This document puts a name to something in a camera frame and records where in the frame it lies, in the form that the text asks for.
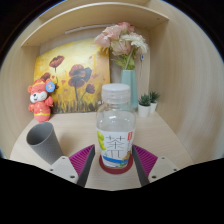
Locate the red plush mascot toy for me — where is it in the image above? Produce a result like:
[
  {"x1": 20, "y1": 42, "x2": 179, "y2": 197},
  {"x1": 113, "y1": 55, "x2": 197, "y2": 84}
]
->
[{"x1": 27, "y1": 78, "x2": 57, "y2": 124}]

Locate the yellow poppy flower painting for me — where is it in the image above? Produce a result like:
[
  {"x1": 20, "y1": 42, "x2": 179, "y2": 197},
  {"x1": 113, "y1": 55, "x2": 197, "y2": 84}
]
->
[{"x1": 33, "y1": 37, "x2": 112, "y2": 114}]

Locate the tall pale green vase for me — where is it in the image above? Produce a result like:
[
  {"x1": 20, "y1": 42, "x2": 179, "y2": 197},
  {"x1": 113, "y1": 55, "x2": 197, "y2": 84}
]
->
[{"x1": 119, "y1": 68, "x2": 139, "y2": 110}]

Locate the white light bar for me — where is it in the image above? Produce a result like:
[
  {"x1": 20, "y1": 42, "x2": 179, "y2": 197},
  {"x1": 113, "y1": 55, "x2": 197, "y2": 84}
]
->
[{"x1": 64, "y1": 23, "x2": 116, "y2": 35}]

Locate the clear plastic drink bottle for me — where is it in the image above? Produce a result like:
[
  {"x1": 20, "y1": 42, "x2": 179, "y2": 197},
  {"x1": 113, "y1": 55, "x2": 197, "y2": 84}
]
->
[{"x1": 95, "y1": 83, "x2": 137, "y2": 169}]

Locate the light wooden desk shelf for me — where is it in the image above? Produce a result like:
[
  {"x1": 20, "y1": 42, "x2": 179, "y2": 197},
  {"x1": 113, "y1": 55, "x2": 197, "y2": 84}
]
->
[{"x1": 20, "y1": 1, "x2": 170, "y2": 48}]

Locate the grey plastic cup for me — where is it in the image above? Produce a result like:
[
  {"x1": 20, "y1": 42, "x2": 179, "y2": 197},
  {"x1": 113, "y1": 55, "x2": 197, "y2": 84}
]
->
[{"x1": 25, "y1": 121, "x2": 65, "y2": 166}]

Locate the pink and white flower bouquet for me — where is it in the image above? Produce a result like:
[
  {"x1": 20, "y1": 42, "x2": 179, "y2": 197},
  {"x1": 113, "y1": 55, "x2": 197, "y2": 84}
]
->
[{"x1": 94, "y1": 21, "x2": 149, "y2": 71}]

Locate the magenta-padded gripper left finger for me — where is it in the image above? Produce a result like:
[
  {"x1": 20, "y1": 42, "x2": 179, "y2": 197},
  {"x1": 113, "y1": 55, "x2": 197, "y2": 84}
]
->
[{"x1": 48, "y1": 144, "x2": 97, "y2": 188}]

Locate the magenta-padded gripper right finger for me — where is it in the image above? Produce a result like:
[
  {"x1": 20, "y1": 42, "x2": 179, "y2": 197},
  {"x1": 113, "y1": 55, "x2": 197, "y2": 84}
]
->
[{"x1": 131, "y1": 144, "x2": 180, "y2": 188}]

